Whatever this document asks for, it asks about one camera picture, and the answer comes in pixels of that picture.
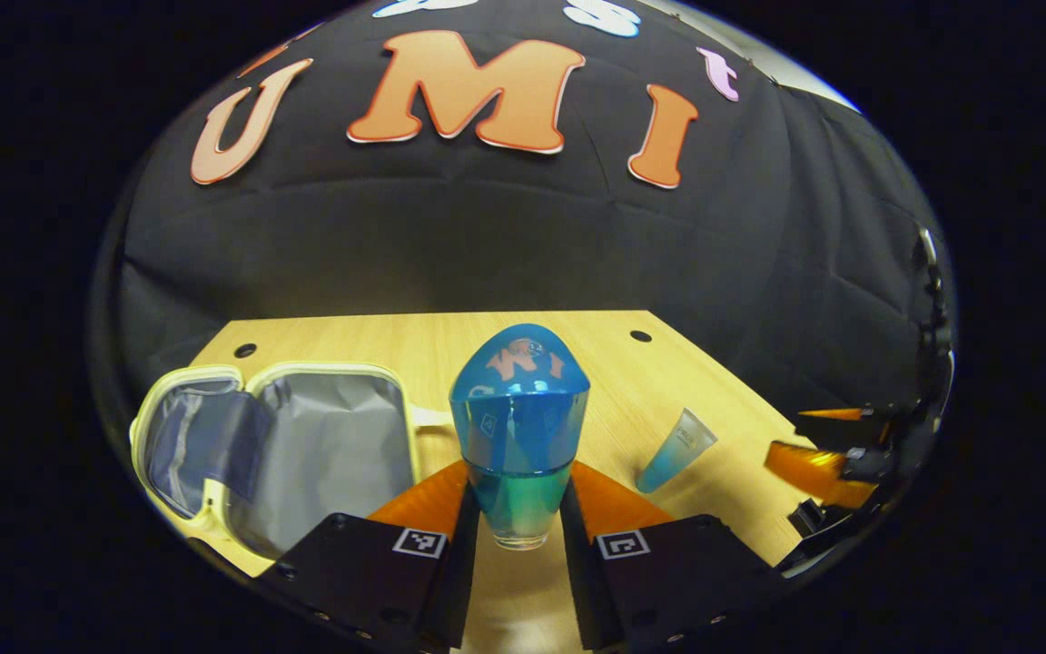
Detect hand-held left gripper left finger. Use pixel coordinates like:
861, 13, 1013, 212
255, 459, 480, 654

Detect cream suitcase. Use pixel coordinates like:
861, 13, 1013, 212
130, 362, 456, 560

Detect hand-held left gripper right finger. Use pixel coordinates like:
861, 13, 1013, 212
559, 461, 783, 653

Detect blue round-capped bottle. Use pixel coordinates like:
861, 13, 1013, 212
449, 323, 591, 551

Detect light blue tube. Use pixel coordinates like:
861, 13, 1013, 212
636, 408, 719, 494

